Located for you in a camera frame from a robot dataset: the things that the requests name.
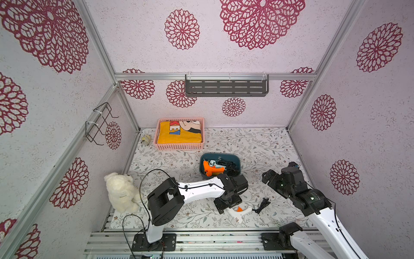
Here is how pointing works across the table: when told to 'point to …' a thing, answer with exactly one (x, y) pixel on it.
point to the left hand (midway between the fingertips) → (233, 208)
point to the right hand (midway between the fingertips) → (267, 176)
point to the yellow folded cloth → (179, 132)
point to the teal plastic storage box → (233, 157)
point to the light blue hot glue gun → (212, 163)
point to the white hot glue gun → (237, 212)
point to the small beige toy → (146, 140)
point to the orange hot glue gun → (209, 170)
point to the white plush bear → (123, 195)
